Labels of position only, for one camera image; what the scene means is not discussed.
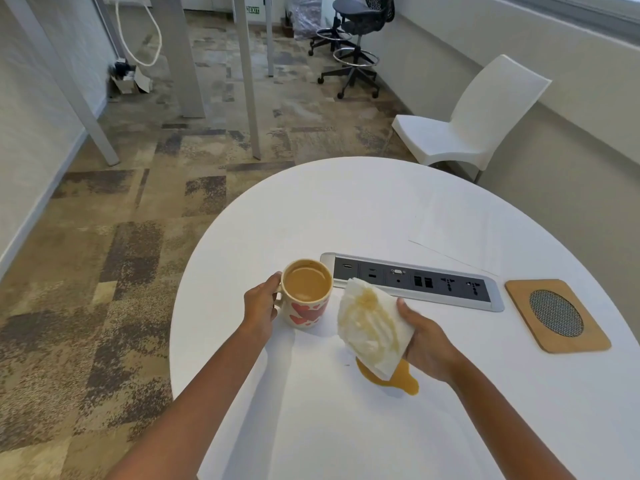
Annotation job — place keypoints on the person's left hand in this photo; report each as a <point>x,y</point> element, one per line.
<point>260,309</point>

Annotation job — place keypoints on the wooden coaster with mesh centre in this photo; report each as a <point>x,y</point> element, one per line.
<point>520,309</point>

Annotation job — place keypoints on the white desk with grey legs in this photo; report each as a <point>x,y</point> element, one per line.
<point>180,54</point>

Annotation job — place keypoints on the coffee puddle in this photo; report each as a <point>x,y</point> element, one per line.
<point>405,382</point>

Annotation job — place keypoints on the window with white blinds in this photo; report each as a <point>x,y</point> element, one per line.
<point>590,9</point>

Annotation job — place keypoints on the person's left forearm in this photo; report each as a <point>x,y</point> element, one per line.
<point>190,409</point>

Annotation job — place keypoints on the green exit sign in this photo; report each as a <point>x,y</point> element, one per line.
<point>253,10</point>

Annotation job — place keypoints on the white plastic chair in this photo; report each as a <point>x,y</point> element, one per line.
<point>490,104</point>

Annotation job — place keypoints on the black office chair with footring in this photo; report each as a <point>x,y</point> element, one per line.
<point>360,17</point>

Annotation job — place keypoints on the small open cardboard box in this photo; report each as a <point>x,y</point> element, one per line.
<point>127,82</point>

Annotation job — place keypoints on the heart-patterned coffee mug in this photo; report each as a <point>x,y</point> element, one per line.
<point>305,314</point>

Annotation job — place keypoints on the person's right forearm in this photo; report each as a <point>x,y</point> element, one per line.
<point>505,429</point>

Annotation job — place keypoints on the round white table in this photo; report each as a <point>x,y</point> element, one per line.
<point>350,204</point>

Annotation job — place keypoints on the person's right hand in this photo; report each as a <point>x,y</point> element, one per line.
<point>432,349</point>

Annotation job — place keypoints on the plastic wrapped bundle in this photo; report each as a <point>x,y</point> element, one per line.
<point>306,17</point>

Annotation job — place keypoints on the silver power socket panel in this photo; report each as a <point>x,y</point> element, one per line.
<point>435,284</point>

